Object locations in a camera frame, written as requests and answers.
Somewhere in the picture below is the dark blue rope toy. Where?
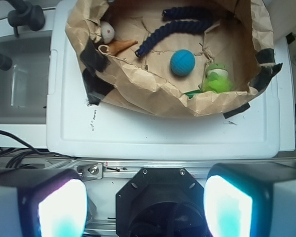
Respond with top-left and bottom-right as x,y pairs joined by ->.
135,6 -> 215,58

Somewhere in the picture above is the green frog plush toy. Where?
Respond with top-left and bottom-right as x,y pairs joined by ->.
200,63 -> 233,93

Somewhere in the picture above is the aluminium extrusion rail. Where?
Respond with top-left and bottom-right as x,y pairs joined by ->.
20,158 -> 296,180

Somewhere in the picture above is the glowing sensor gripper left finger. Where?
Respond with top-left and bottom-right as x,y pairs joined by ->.
0,169 -> 88,237

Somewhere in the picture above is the black cable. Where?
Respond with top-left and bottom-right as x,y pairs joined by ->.
0,127 -> 72,158

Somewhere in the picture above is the black clamp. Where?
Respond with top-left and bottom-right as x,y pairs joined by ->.
7,0 -> 45,37

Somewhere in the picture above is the white plastic bin lid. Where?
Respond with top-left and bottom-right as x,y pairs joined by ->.
46,0 -> 280,160

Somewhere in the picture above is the white plush toy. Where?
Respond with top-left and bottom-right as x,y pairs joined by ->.
101,21 -> 115,44

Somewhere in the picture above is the blue textured ball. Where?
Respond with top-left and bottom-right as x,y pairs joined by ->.
170,49 -> 195,77

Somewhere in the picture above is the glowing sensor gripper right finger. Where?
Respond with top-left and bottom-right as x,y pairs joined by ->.
203,162 -> 296,237

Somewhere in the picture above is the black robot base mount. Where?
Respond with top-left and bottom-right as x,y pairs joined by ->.
115,167 -> 211,237

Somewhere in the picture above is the clear plastic bin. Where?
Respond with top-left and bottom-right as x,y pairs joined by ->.
0,31 -> 51,124

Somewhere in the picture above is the brown paper bag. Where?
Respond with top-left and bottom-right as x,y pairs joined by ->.
65,0 -> 282,118

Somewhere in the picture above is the green flat object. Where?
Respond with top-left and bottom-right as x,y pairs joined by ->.
185,89 -> 202,99

